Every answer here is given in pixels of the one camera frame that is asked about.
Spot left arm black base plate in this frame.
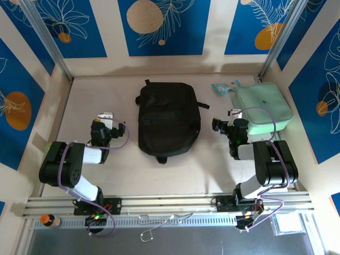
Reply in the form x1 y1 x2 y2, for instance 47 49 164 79
73 197 122 216

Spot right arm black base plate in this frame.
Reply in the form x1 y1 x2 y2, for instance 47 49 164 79
215 195 265 213

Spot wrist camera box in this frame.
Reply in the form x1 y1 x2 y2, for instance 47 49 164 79
227 107 242 125
97 112 114 129

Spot aluminium mounting rail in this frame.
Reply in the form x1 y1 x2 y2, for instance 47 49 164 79
22 192 314 217

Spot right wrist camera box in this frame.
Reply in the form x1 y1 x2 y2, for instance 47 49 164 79
227 107 242 125

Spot dark bottle orange cap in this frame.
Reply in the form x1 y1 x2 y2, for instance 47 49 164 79
39 214 62 228

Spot blue floral wall panel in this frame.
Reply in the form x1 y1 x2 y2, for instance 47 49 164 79
117 0 212 57
276 0 328 72
0 38 46 171
224 0 294 56
34 0 108 59
288 18 340 165
0 0 56 77

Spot aluminium frame post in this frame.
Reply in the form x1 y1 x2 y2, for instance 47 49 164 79
20 0 74 82
259 0 309 82

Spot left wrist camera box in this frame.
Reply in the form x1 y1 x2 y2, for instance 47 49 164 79
97 112 114 129

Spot blue white snack packet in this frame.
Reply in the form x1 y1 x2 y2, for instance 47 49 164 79
211 80 241 97

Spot black controller board with wires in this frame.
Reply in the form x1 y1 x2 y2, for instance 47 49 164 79
235 212 264 231
84 214 107 227

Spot clear plastic bag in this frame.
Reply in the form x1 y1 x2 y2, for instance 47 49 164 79
271 214 305 236

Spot black backpack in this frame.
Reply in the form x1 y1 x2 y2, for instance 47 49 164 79
135 79 210 164

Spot mint green zip case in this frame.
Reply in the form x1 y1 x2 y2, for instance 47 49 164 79
230 82 293 137

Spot perforated grey cable tray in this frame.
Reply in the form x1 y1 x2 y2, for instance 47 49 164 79
34 215 274 231

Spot metal wire hook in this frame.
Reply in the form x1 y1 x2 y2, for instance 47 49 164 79
137 212 194 243

